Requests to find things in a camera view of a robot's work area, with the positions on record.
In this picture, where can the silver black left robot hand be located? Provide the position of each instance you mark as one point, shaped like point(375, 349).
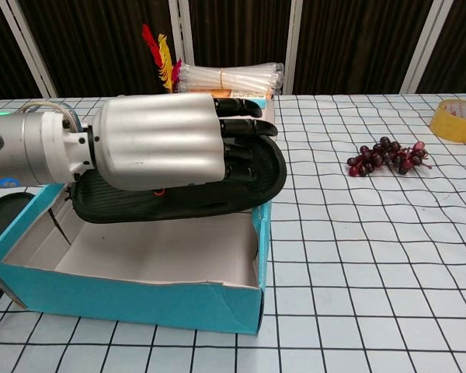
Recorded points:
point(155, 140)

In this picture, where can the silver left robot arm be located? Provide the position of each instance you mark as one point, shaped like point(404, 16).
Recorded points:
point(27, 147)

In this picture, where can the light blue cardboard shoe box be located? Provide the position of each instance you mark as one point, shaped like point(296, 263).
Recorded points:
point(140, 299)

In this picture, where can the red yellow feather shuttlecock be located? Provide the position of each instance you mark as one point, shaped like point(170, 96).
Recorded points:
point(165, 54)

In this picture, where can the bundle of clear plastic tubes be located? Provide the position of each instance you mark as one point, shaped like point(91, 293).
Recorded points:
point(229, 77)

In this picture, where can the orange and blue packet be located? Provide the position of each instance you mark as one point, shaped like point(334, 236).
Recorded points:
point(240, 94)

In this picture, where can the dark purple grape bunch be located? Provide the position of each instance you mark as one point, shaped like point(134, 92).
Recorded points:
point(376, 159)

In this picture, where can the white black checked tablecloth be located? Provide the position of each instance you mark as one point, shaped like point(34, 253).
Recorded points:
point(353, 252)

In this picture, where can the yellow packing tape roll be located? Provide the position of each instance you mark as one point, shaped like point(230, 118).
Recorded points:
point(446, 128)

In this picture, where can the black folding screen white frame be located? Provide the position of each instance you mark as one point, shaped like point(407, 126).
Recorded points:
point(101, 39)

